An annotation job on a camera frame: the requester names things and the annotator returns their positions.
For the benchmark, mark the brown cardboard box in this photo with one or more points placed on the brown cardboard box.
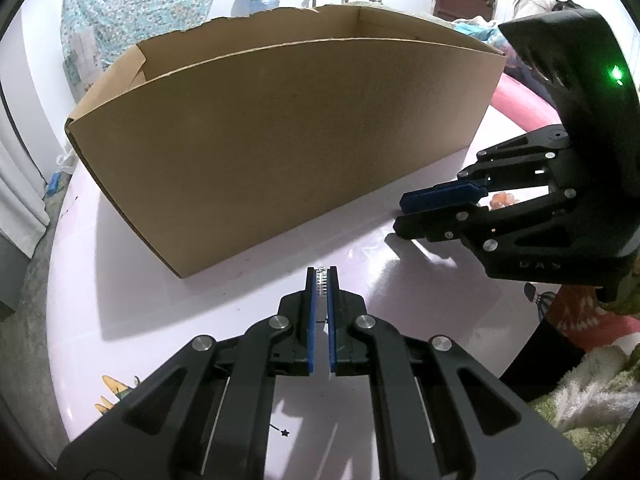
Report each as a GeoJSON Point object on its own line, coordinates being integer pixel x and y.
{"type": "Point", "coordinates": [213, 140]}

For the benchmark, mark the pink floral blanket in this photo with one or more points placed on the pink floral blanket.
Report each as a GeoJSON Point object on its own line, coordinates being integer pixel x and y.
{"type": "Point", "coordinates": [523, 106]}

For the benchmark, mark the white curtain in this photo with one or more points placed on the white curtain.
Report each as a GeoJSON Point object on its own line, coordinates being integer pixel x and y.
{"type": "Point", "coordinates": [24, 219]}

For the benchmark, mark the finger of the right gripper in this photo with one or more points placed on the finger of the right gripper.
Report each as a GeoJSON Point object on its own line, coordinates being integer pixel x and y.
{"type": "Point", "coordinates": [440, 224]}
{"type": "Point", "coordinates": [466, 189]}

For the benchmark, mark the teal floral hanging cloth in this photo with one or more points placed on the teal floral hanging cloth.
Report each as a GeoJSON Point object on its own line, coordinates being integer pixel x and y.
{"type": "Point", "coordinates": [95, 32]}

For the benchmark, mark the green fuzzy sleeve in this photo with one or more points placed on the green fuzzy sleeve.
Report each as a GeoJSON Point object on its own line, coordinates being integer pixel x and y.
{"type": "Point", "coordinates": [593, 400]}

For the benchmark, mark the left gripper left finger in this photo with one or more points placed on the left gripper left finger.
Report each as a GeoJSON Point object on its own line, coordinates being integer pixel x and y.
{"type": "Point", "coordinates": [205, 413]}

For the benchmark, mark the person with black hair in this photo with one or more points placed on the person with black hair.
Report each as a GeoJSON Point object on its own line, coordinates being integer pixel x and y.
{"type": "Point", "coordinates": [523, 8]}

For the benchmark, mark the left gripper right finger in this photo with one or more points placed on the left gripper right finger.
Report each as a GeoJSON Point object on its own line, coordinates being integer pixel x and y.
{"type": "Point", "coordinates": [438, 413]}

